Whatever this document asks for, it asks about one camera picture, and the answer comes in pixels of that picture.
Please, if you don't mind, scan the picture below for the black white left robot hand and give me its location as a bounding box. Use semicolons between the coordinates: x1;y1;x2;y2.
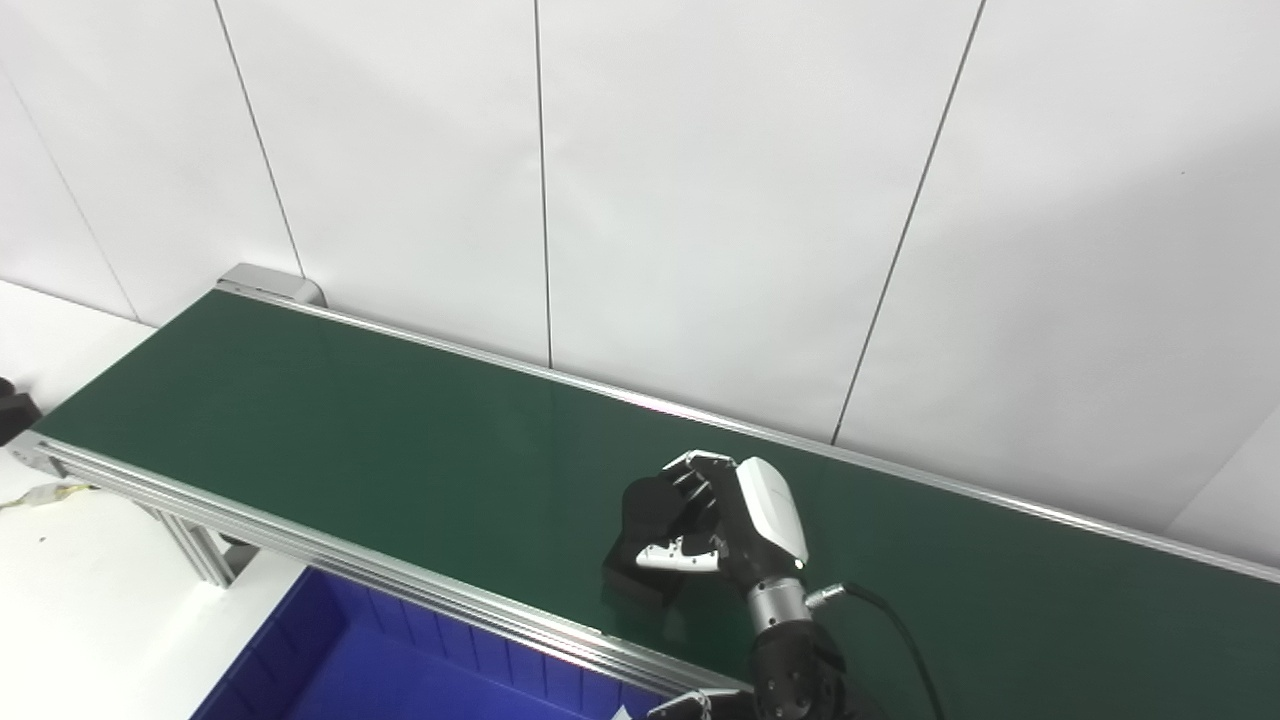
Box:
645;690;751;720

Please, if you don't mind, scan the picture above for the blue plastic bin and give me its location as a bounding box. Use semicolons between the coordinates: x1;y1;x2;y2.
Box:
190;568;671;720

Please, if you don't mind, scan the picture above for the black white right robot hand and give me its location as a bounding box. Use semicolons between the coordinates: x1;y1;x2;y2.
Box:
635;450;811;601

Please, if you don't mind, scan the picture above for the black part with cylinder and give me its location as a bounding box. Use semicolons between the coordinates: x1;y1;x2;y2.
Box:
602;475;721;608

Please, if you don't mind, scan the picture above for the aluminium conveyor support leg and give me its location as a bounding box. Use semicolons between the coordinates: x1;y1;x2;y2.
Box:
150;505;261;588

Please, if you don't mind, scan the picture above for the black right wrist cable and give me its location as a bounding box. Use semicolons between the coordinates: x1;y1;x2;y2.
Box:
805;582;946;720

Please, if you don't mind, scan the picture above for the black block object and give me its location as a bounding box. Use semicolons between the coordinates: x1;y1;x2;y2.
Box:
0;378;43;446

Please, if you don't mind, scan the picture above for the green conveyor belt aluminium frame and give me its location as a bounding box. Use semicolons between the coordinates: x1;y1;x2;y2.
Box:
10;263;1280;720

